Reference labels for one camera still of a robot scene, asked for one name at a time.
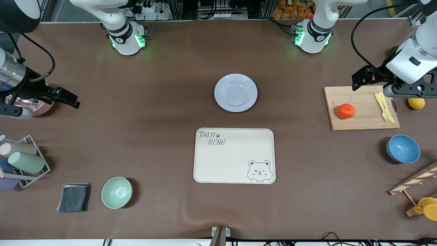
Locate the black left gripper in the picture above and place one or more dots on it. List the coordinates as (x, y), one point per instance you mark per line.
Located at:
(383, 74)

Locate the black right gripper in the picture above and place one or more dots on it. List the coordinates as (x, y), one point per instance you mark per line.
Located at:
(31, 86)

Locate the orange fruit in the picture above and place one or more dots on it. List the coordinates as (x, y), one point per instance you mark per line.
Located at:
(345, 111)

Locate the white round plate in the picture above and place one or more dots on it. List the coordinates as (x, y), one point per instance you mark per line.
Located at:
(235, 92)

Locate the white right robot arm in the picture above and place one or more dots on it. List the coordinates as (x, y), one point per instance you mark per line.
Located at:
(123, 37)

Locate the pink bowl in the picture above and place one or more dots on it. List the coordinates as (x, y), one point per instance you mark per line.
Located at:
(42, 107)

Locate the yellow plastic fork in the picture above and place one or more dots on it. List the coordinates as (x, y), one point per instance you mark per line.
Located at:
(381, 106)

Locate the wooden cutting board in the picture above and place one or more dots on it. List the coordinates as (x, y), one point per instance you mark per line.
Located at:
(362, 109)

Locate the green avocado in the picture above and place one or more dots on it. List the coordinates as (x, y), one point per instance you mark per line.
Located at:
(393, 51)

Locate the yellow plastic knife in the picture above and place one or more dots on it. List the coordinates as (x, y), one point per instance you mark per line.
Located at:
(388, 111)

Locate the yellow lemon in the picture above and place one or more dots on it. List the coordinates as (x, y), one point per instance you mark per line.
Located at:
(416, 104)

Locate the beige cup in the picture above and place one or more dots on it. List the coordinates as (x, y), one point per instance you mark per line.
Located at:
(18, 148)

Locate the mint green cup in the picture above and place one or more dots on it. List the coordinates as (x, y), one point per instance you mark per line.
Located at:
(27, 162)

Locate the blue bowl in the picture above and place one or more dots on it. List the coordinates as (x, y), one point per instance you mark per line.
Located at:
(403, 149)

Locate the blue cup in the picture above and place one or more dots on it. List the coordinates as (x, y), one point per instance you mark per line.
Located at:
(5, 165)

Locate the crate of orange fruits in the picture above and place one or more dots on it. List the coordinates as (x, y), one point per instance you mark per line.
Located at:
(293, 8)

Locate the dark grey folded cloth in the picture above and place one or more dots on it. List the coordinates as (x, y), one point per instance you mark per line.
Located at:
(73, 197)

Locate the purple cup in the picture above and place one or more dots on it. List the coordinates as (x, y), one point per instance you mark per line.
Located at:
(7, 183)

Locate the light green bowl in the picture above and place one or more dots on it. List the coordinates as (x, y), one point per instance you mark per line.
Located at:
(116, 192)

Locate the wooden drying rack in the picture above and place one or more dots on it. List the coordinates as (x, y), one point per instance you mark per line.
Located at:
(414, 179)

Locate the white power strip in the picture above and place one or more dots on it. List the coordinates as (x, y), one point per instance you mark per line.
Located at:
(153, 10)

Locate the cream tray with bear print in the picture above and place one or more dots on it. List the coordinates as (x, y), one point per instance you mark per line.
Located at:
(232, 160)

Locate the aluminium frame profile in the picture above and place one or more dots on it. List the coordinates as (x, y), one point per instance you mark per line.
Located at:
(416, 18)

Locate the metal table edge bracket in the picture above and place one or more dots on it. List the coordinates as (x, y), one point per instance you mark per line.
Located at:
(221, 234)

